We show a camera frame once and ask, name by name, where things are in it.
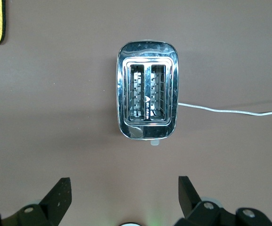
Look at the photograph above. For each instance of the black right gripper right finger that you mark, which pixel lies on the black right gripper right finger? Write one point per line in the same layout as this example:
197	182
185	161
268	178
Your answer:
190	200

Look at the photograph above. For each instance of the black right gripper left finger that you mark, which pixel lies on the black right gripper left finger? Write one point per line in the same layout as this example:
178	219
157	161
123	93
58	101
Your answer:
53	202

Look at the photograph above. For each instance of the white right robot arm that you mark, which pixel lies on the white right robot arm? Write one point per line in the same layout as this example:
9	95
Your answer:
129	224

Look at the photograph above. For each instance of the brown table cover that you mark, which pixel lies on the brown table cover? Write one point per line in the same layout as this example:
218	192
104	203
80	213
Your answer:
55	117

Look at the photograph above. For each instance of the beige and chrome toaster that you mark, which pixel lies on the beige and chrome toaster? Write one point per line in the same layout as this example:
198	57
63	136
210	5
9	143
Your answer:
147	54

